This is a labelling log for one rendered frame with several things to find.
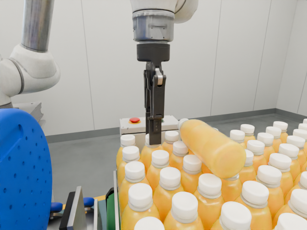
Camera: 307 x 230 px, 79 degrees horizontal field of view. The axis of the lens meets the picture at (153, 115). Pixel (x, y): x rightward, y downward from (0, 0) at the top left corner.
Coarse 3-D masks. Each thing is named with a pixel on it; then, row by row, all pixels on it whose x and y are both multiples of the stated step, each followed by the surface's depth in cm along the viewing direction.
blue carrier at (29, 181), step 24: (0, 120) 26; (24, 120) 32; (0, 144) 26; (24, 144) 32; (0, 168) 25; (24, 168) 31; (48, 168) 42; (0, 192) 25; (24, 192) 31; (48, 192) 42; (0, 216) 24; (24, 216) 30; (48, 216) 41
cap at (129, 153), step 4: (124, 148) 44; (128, 148) 44; (132, 148) 44; (136, 148) 44; (124, 152) 42; (128, 152) 42; (132, 152) 42; (136, 152) 42; (124, 156) 43; (128, 156) 42; (132, 156) 42; (136, 156) 43
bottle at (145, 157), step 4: (160, 144) 48; (144, 148) 48; (148, 148) 47; (152, 148) 47; (156, 148) 47; (160, 148) 48; (144, 152) 48; (148, 152) 47; (152, 152) 47; (140, 156) 49; (144, 156) 47; (148, 156) 47; (144, 160) 47; (148, 160) 47; (144, 164) 47; (148, 164) 47
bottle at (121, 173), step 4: (124, 160) 43; (128, 160) 43; (132, 160) 43; (136, 160) 43; (140, 160) 45; (120, 164) 44; (124, 164) 43; (120, 168) 43; (124, 168) 43; (144, 168) 45; (120, 172) 43; (124, 172) 42; (144, 172) 44; (120, 176) 43; (124, 176) 42; (120, 180) 43; (120, 184) 44
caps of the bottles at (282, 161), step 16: (240, 128) 59; (272, 128) 57; (304, 128) 58; (256, 144) 46; (288, 144) 46; (272, 160) 40; (288, 160) 39; (272, 176) 34; (304, 176) 34; (304, 192) 30; (304, 208) 28
